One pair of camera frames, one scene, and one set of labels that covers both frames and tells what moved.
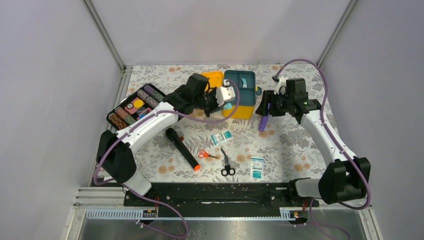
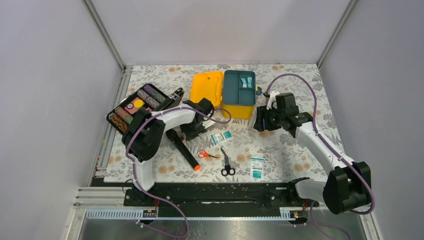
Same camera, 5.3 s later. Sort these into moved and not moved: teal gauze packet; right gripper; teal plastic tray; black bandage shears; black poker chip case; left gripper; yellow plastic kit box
Moved: left gripper; right gripper
Not moved: black bandage shears; black poker chip case; teal gauze packet; teal plastic tray; yellow plastic kit box
